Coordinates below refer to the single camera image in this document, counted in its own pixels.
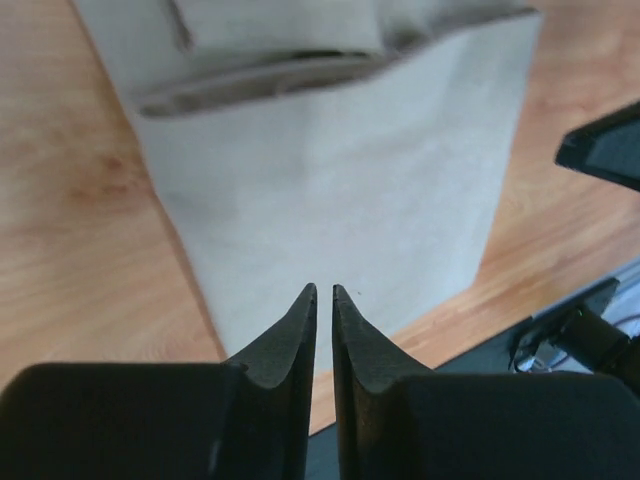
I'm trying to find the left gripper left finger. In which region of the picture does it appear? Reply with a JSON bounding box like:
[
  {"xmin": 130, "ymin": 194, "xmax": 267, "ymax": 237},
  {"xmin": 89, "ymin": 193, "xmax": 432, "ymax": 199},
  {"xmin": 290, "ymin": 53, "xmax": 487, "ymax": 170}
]
[{"xmin": 1, "ymin": 285, "xmax": 317, "ymax": 479}]

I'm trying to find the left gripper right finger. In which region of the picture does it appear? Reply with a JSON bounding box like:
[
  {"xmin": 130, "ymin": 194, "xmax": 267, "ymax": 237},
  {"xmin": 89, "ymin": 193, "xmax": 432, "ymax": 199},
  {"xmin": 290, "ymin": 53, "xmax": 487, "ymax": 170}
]
[{"xmin": 332, "ymin": 285, "xmax": 639, "ymax": 479}]

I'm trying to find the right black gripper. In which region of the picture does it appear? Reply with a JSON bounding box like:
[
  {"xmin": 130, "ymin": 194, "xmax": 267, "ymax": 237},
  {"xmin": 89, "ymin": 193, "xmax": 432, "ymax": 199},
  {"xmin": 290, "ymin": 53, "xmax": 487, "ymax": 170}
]
[{"xmin": 555, "ymin": 102, "xmax": 640, "ymax": 190}]

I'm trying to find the beige t shirt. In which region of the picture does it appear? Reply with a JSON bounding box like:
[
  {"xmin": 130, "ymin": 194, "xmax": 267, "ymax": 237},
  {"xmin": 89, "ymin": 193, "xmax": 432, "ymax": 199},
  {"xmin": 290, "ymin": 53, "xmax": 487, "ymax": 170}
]
[{"xmin": 67, "ymin": 0, "xmax": 545, "ymax": 436}]

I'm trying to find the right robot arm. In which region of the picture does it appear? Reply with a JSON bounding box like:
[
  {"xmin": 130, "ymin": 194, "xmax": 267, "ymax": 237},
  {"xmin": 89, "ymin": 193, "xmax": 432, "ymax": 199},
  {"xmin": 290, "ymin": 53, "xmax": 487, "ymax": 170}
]
[{"xmin": 555, "ymin": 102, "xmax": 639, "ymax": 390}]

